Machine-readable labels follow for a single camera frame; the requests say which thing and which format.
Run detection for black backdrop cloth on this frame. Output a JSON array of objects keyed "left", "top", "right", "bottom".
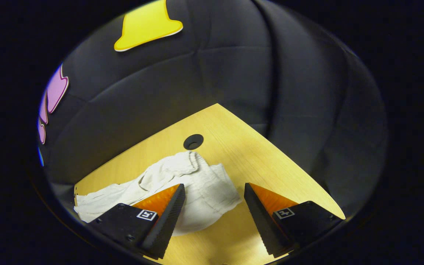
[{"left": 37, "top": 0, "right": 388, "bottom": 221}]

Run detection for white jeans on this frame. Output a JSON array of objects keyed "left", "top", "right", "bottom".
[{"left": 74, "top": 151, "right": 243, "bottom": 237}]

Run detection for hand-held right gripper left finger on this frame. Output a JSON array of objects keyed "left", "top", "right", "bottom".
[{"left": 87, "top": 183, "right": 186, "bottom": 260}]

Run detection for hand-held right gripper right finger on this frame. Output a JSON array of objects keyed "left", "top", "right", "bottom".
[{"left": 244, "top": 183, "right": 345, "bottom": 258}]

